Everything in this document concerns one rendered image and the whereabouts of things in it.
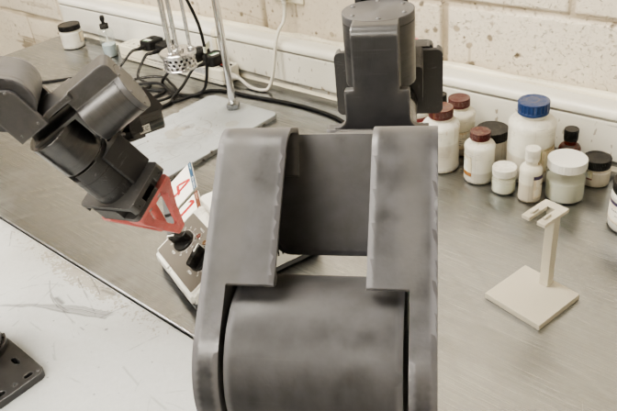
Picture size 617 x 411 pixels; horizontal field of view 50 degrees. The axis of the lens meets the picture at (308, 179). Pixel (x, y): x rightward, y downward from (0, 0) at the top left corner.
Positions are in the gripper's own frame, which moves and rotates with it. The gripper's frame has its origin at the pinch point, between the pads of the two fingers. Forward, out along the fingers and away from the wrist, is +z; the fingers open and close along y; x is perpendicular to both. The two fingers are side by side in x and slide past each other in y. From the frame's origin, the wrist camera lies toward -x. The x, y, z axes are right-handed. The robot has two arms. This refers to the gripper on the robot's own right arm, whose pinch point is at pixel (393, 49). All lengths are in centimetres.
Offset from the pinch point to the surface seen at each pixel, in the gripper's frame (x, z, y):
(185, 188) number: 29.4, 18.6, 35.5
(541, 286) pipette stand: 31.4, -1.1, -17.4
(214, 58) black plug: 26, 69, 45
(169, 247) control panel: 28.4, 1.6, 32.2
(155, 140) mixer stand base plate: 31, 38, 49
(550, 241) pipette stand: 24.4, -1.1, -17.9
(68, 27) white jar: 26, 95, 94
